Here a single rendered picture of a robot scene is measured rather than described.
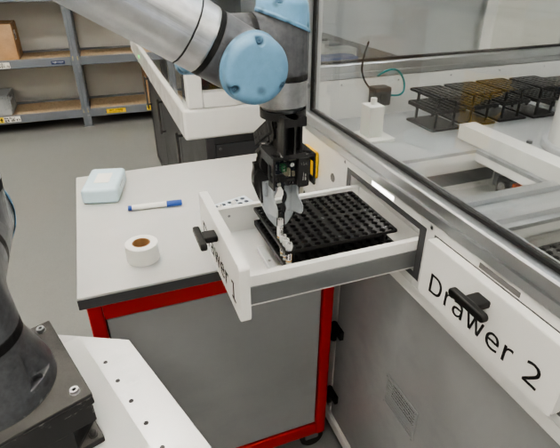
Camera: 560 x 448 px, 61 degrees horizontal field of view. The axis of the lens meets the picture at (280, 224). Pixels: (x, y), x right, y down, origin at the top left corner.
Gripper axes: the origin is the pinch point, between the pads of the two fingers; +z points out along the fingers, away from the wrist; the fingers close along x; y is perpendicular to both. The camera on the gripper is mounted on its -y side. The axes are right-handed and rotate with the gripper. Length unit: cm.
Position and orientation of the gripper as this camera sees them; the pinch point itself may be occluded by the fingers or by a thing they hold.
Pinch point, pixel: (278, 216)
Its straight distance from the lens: 84.1
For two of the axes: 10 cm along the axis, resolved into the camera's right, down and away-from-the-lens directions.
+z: 0.0, 8.7, 4.9
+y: 3.6, 4.6, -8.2
